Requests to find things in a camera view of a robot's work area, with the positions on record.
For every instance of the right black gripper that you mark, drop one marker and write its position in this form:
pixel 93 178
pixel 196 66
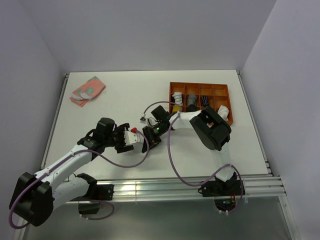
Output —
pixel 152 139

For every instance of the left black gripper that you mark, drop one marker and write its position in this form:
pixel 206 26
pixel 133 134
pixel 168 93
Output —
pixel 122 147

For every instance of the black striped sock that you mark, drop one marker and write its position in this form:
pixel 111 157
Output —
pixel 205 101

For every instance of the orange compartment tray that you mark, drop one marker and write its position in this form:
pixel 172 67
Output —
pixel 218 94

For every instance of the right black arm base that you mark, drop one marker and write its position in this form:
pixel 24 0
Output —
pixel 230 190

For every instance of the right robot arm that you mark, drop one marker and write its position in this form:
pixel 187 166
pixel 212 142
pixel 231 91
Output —
pixel 214 133

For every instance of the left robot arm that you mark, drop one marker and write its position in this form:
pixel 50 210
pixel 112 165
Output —
pixel 37 195

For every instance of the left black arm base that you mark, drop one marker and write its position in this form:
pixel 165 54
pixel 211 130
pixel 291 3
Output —
pixel 90 205

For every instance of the rolled yellow socks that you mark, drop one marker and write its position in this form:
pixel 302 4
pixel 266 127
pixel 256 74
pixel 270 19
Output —
pixel 176 108

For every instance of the rolled white striped socks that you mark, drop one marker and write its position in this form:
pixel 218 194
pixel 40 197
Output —
pixel 178 98

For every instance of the rolled black socks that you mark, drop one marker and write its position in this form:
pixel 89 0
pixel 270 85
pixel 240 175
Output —
pixel 192 108

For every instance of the rolled grey socks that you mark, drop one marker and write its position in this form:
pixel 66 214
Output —
pixel 192 99

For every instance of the pink green patterned socks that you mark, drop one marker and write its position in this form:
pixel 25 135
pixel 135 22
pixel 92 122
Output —
pixel 87 92

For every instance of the large white rolled socks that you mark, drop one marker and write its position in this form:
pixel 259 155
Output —
pixel 223 112

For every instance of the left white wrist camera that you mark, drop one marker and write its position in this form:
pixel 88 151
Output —
pixel 131 138

